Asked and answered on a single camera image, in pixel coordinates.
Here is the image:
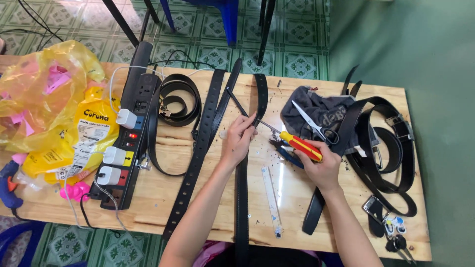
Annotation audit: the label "blue glue gun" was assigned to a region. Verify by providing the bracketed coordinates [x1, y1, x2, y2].
[0, 160, 24, 210]

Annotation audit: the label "braided grey cable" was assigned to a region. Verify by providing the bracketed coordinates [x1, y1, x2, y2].
[92, 174, 128, 232]

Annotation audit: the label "clear plastic ruler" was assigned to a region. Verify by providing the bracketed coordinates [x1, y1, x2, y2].
[261, 166, 283, 239]

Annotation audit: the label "short black belt piece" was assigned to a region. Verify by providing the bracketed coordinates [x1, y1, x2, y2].
[302, 187, 326, 236]

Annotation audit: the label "white charger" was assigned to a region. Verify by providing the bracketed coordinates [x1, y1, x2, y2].
[97, 166, 122, 185]
[103, 146, 128, 166]
[116, 109, 138, 129]

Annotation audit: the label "black leather belt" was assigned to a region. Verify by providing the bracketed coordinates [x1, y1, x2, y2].
[234, 73, 269, 267]

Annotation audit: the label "narrow black belt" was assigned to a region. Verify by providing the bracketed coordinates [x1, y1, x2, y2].
[191, 57, 243, 149]

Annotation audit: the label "red and yellow screwdriver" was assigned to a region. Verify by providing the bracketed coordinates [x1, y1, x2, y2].
[255, 119, 323, 162]

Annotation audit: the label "blue plastic chair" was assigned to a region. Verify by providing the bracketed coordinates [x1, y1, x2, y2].
[160, 0, 239, 47]
[0, 221, 88, 267]

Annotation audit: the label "black belt with small buckle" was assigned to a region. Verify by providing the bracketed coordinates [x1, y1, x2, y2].
[135, 76, 195, 177]

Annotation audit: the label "small coiled black belt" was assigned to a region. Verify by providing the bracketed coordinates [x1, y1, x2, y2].
[372, 127, 404, 174]

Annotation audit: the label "black strap with silver buckle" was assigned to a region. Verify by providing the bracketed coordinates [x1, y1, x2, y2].
[362, 195, 390, 238]

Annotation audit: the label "black metal frame legs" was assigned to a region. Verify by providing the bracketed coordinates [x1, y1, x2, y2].
[101, 0, 161, 47]

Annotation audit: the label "pink plastic object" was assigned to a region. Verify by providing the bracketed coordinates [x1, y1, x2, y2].
[59, 182, 91, 202]

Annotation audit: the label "person's left hand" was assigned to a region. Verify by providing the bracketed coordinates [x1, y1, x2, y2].
[219, 112, 259, 170]

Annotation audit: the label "black metal leg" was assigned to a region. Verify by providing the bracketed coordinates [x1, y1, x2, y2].
[257, 0, 277, 67]

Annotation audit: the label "blue-handled pliers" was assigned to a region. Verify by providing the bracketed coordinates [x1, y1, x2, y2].
[270, 138, 305, 169]

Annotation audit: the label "thin looped black belt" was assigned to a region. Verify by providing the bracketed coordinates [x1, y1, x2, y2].
[345, 154, 418, 218]

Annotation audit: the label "person's pink and black clothing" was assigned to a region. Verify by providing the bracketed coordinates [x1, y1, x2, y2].
[193, 240, 323, 267]

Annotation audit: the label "wide black belt silver buckle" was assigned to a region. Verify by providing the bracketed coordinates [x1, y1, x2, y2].
[331, 96, 416, 194]

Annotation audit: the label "black floor cables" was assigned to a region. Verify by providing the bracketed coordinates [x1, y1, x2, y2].
[0, 0, 65, 50]

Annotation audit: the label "person's right hand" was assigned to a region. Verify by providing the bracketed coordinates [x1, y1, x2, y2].
[294, 139, 343, 194]

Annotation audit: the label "long black belt with holes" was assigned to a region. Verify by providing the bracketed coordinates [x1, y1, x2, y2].
[162, 68, 227, 241]

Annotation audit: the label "yellow tissue packet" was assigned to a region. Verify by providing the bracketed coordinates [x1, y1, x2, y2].
[22, 87, 121, 186]

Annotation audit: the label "black power strip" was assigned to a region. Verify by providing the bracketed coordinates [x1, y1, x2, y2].
[89, 73, 162, 211]

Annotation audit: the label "grey cloth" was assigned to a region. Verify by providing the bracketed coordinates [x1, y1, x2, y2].
[280, 86, 381, 156]

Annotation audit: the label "thin black rod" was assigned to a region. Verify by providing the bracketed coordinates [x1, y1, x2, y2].
[226, 86, 250, 118]

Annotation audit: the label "scissors with black handles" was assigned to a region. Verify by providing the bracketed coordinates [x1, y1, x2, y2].
[291, 100, 340, 145]

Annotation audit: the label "black belt ends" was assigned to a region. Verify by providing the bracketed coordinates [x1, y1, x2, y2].
[341, 65, 363, 98]

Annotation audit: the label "bunch of keys with tags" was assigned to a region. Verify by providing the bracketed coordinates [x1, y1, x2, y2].
[384, 216, 418, 265]

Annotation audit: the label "yellow plastic bag with scraps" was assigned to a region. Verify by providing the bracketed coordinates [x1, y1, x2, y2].
[0, 40, 106, 153]

